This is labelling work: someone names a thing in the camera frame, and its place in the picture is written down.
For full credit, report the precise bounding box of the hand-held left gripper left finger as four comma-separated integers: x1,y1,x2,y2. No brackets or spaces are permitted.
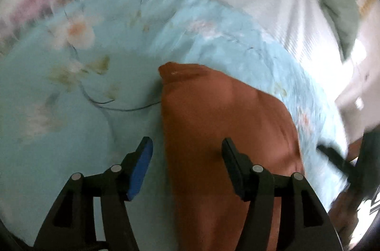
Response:
33,137,154,251

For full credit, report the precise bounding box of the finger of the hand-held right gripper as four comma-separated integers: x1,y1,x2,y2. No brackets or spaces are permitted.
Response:
316,144,359,184

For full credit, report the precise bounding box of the light blue floral bed sheet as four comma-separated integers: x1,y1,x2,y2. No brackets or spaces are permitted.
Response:
0,0,351,242

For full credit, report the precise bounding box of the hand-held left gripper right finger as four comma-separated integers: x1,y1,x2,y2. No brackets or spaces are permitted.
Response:
222,137,342,251

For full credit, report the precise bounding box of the rust brown knit sweater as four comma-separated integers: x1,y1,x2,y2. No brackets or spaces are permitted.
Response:
158,62,306,251

